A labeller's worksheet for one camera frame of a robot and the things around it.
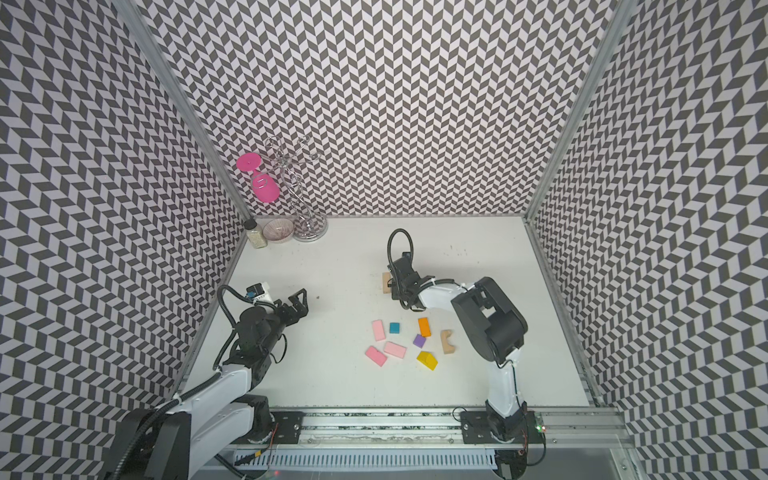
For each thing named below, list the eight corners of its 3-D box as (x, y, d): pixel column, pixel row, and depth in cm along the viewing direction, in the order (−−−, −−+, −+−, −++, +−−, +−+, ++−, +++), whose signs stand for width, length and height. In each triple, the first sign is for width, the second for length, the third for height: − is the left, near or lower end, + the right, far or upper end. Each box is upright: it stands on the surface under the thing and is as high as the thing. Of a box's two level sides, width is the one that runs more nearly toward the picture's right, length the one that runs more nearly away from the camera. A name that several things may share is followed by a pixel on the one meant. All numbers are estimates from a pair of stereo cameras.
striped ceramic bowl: (266, 242, 113) (260, 232, 109) (271, 228, 118) (266, 218, 113) (291, 242, 113) (287, 232, 109) (295, 229, 118) (291, 218, 113)
